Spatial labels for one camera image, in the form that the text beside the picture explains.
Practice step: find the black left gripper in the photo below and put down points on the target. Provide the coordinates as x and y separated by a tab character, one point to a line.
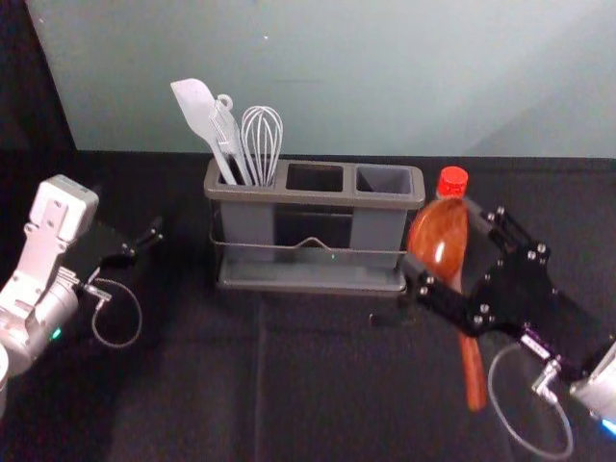
98	248

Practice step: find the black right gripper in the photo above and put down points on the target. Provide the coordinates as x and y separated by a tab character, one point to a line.
524	298

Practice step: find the brown wooden spoon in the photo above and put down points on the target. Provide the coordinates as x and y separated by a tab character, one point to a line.
440	240

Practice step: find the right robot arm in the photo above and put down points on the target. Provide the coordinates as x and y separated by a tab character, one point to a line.
599	385

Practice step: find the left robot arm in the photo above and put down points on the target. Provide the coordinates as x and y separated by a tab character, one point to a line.
43	269

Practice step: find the bottle with red cap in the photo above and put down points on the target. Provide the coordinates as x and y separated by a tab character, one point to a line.
452	180

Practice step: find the grey three-compartment utensil holder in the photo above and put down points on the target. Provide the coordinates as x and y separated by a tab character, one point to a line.
250	226

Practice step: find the clear plastic slotted tongs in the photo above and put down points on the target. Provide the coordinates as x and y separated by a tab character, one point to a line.
226	130

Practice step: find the pale grey silicone spatula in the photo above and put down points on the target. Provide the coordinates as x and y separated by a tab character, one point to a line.
192	103

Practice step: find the black table cloth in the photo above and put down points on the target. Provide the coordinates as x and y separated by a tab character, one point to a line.
308	385

